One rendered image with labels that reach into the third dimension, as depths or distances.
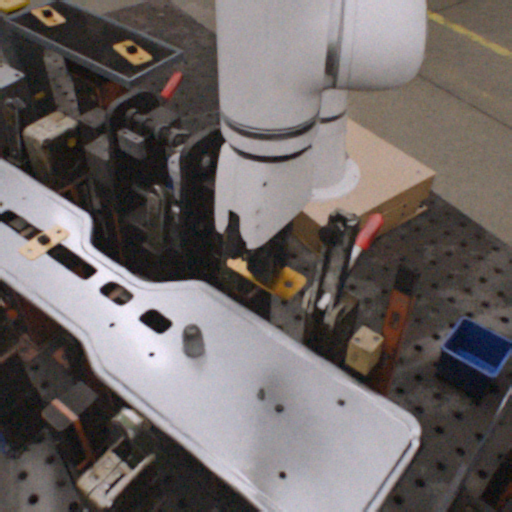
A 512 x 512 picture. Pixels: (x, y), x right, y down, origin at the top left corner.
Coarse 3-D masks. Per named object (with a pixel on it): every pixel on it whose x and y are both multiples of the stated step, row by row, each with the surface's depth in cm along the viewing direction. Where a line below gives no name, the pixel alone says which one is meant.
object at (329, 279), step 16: (336, 208) 80; (336, 224) 78; (352, 224) 78; (320, 240) 78; (336, 240) 77; (352, 240) 80; (320, 256) 83; (336, 256) 83; (320, 272) 85; (336, 272) 83; (320, 288) 87; (336, 288) 84; (336, 304) 87
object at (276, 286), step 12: (228, 264) 68; (240, 264) 68; (252, 276) 67; (276, 276) 67; (288, 276) 67; (300, 276) 67; (264, 288) 66; (276, 288) 66; (288, 288) 66; (300, 288) 66
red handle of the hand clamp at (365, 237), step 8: (376, 216) 88; (368, 224) 89; (376, 224) 88; (360, 232) 89; (368, 232) 88; (376, 232) 89; (360, 240) 88; (368, 240) 88; (360, 248) 88; (368, 248) 89; (352, 256) 88; (360, 256) 89; (352, 264) 88; (328, 296) 88; (320, 304) 88
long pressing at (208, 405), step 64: (0, 192) 115; (0, 256) 104; (64, 320) 95; (128, 320) 94; (192, 320) 94; (256, 320) 94; (128, 384) 87; (192, 384) 87; (256, 384) 87; (320, 384) 87; (192, 448) 80; (256, 448) 80; (320, 448) 80; (384, 448) 80
